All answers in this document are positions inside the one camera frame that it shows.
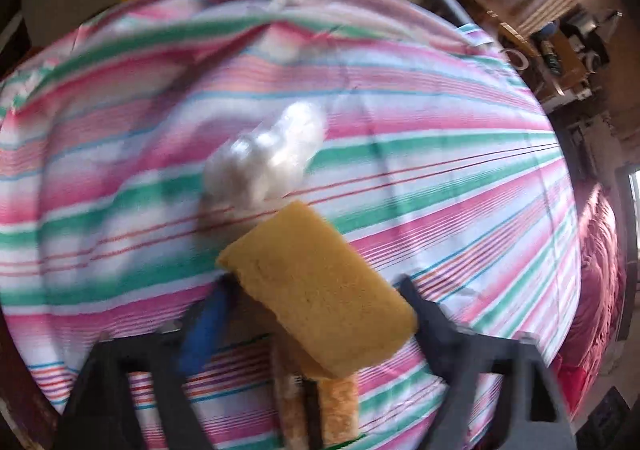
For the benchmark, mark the white plastic bag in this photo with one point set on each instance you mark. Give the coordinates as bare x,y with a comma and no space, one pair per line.
265,159

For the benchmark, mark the tan brown packet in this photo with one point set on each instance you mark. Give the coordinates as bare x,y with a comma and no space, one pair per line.
287,395

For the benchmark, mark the red blanket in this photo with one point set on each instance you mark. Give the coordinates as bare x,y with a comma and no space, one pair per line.
595,305

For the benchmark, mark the striped bedsheet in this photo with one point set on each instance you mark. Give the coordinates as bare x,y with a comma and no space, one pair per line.
425,169

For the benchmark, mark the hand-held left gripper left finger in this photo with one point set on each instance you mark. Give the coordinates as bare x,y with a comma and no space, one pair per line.
202,330

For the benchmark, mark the wooden desk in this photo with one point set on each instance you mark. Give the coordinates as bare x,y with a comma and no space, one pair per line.
505,14

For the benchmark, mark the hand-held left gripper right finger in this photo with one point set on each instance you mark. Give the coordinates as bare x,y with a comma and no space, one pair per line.
440,330

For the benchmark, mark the white tape roll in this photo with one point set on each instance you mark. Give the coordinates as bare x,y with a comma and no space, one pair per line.
516,58

